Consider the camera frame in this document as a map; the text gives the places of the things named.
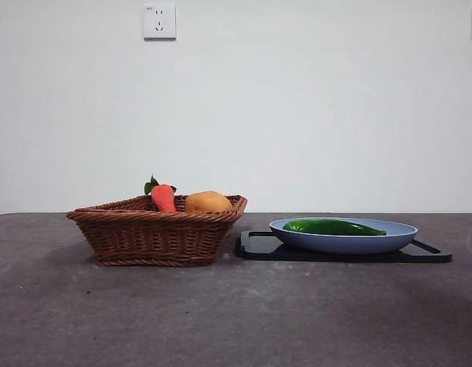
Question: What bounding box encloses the green pepper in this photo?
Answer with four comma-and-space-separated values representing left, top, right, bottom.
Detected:
282, 219, 387, 237

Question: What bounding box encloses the blue round plate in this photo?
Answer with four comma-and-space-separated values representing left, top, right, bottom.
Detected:
269, 217, 419, 256

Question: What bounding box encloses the yellow-brown potato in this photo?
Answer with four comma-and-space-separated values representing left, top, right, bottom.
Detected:
184, 190, 234, 213

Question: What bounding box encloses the black rectangular tray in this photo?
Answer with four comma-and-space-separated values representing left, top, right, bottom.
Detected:
234, 230, 454, 263

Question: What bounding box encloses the orange toy carrot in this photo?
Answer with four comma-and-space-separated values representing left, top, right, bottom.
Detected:
144, 174, 179, 213

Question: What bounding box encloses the brown wicker basket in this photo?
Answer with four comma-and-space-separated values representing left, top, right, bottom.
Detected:
66, 194, 248, 268

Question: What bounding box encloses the white wall socket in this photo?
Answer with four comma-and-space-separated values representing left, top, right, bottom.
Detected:
143, 4, 177, 41

